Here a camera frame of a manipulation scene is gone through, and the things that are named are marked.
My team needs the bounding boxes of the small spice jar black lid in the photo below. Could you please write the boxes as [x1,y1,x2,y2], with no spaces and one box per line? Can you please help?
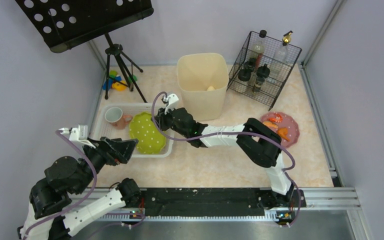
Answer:
[252,76,266,93]

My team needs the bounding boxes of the black wire rack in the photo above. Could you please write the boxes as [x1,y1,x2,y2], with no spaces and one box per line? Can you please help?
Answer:
[228,29,302,110]

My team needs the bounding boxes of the pink floral mug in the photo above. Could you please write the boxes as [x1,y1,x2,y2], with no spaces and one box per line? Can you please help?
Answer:
[104,106,133,130]

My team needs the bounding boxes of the red shrimp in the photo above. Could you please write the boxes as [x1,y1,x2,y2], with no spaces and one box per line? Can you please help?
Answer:
[267,113,283,123]

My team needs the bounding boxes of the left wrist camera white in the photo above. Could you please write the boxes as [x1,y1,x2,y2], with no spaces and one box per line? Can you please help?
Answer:
[58,124,96,149]

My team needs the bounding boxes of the spice jar round black lid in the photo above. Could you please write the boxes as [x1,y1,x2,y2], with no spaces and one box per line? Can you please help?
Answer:
[256,64,270,78]

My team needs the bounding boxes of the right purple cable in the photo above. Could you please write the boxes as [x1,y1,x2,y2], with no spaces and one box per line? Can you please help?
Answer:
[150,91,303,228]

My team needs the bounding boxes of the green dotted plate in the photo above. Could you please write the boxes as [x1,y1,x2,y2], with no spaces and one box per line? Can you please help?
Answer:
[129,112,166,155]

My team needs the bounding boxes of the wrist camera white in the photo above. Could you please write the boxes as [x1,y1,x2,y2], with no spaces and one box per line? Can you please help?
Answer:
[161,93,180,115]
[58,124,96,149]

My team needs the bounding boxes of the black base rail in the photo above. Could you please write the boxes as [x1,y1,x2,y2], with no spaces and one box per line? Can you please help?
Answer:
[126,187,307,222]

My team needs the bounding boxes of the cream plastic waste bin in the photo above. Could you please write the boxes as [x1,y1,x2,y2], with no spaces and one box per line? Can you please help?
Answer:
[176,53,229,121]

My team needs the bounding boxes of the spice jar labelled black lid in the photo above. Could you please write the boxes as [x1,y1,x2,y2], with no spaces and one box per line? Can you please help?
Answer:
[243,57,257,72]

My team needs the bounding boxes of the white plastic basket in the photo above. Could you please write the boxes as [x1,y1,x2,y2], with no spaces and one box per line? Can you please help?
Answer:
[90,103,174,158]

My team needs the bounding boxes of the dark sauce bottle black cap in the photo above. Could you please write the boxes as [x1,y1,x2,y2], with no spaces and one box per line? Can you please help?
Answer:
[250,30,267,70]

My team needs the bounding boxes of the green toy block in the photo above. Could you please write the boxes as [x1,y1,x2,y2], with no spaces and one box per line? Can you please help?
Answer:
[108,70,118,79]

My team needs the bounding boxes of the pink dotted plate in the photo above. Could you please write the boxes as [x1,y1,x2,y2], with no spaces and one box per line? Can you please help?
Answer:
[260,111,300,148]

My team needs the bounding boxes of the fried shrimp piece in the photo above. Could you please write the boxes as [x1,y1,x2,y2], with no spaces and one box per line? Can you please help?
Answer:
[263,121,279,131]

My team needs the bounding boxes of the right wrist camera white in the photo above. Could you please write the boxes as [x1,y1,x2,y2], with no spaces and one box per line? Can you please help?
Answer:
[161,93,180,115]

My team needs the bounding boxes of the clear bottle gold pump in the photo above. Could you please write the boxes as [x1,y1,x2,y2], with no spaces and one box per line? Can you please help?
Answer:
[267,30,293,84]

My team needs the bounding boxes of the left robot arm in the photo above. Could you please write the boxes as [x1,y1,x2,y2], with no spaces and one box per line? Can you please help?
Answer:
[17,137,142,240]

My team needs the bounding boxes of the orange fried drumstick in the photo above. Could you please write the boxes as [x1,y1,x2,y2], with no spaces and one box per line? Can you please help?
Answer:
[277,127,290,142]

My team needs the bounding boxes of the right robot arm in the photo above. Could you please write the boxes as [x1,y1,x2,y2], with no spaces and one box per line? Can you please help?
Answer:
[151,107,294,202]

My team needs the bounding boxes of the black perforated music stand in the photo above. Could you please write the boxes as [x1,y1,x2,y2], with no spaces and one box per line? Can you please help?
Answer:
[16,0,154,102]

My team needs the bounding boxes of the yellow toy block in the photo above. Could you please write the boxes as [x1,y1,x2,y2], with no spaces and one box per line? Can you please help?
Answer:
[112,81,128,92]

